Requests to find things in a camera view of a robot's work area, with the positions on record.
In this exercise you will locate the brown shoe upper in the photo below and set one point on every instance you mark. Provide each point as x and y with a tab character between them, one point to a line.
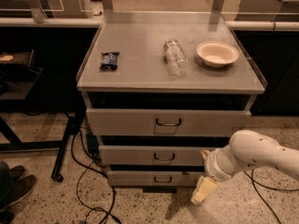
17	172

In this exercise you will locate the brown shoe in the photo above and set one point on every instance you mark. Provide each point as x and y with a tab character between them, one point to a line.
17	172
21	189

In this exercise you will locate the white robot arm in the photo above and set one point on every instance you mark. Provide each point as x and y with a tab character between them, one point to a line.
246	150

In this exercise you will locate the white paper bowl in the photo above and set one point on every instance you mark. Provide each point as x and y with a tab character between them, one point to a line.
217	54

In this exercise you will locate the brown shoe lower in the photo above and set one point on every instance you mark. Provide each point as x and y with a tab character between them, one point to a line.
21	189

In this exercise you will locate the white horizontal rail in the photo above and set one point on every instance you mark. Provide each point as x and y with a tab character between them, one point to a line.
283	26

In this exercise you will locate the grey drawer cabinet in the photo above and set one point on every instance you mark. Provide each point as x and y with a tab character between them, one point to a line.
142	80

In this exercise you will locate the clear plastic bottle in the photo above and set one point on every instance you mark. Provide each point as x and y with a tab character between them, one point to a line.
175	58

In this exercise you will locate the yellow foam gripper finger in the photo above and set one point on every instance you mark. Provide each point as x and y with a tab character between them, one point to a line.
204	187

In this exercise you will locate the black power adapter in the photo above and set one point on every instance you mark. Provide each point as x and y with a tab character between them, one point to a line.
92	143

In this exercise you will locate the black desk frame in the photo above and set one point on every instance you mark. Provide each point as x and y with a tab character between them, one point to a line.
18	79

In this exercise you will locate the dark snack bar wrapper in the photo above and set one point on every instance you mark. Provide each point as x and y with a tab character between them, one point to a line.
109	60

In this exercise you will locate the person leg in jeans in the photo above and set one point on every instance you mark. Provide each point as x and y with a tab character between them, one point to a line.
6	185

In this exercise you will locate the grey drawer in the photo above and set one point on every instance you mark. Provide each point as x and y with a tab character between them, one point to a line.
149	122
152	178
131	155

